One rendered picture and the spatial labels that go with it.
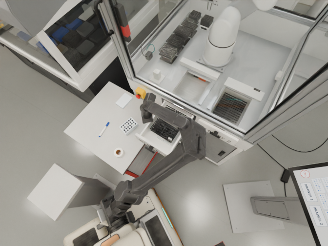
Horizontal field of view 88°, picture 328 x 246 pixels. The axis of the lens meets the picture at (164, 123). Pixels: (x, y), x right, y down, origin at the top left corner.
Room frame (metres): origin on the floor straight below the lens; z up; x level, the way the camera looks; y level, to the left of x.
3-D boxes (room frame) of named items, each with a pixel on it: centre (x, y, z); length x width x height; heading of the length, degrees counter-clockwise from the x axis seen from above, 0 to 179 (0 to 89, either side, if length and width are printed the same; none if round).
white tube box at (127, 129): (0.54, 0.28, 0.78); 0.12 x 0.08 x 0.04; 127
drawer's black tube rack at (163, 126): (0.47, -0.04, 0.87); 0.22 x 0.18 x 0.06; 140
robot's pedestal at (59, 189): (0.13, 0.83, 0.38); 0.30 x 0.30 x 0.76; 53
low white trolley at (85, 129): (0.60, 0.40, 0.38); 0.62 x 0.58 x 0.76; 50
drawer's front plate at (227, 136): (0.36, -0.35, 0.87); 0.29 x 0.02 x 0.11; 50
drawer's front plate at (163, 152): (0.32, 0.09, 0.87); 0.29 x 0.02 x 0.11; 50
